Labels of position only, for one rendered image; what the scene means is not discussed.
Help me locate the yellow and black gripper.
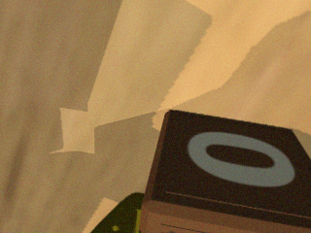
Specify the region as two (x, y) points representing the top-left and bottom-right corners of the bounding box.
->
(90, 192), (145, 233)

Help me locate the brown number cube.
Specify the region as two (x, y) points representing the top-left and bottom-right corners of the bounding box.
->
(139, 110), (311, 233)

